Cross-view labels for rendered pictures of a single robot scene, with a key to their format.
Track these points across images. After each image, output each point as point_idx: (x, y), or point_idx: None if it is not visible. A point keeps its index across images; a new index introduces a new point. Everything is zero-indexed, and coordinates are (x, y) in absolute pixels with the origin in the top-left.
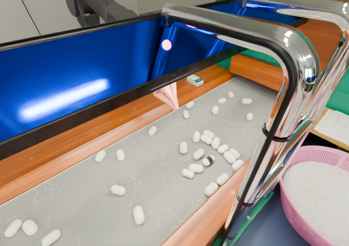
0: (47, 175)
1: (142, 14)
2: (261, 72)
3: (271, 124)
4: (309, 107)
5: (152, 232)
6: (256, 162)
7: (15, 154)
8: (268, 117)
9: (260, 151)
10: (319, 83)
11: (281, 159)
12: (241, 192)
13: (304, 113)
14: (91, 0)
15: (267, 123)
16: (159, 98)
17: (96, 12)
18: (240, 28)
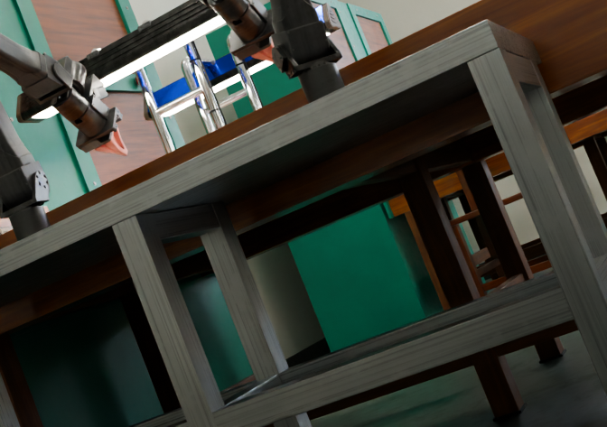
0: None
1: (68, 56)
2: (7, 220)
3: (195, 53)
4: (154, 101)
5: None
6: (205, 71)
7: (237, 119)
8: (192, 53)
9: (202, 65)
10: (147, 87)
11: (173, 149)
12: (214, 102)
13: (155, 106)
14: (5, 41)
15: (194, 55)
16: (116, 143)
17: (14, 56)
18: None
